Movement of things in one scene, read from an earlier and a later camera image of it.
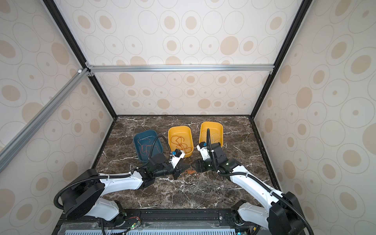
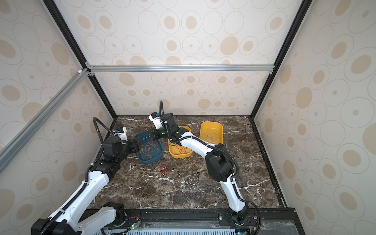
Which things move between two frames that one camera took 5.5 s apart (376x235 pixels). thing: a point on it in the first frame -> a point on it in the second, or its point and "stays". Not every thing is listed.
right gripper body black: (204, 166) -> (161, 132)
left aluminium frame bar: (7, 153) stays
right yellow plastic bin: (216, 132) stays
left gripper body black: (166, 170) -> (131, 147)
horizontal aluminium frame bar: (178, 67) stays
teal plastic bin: (144, 141) stays
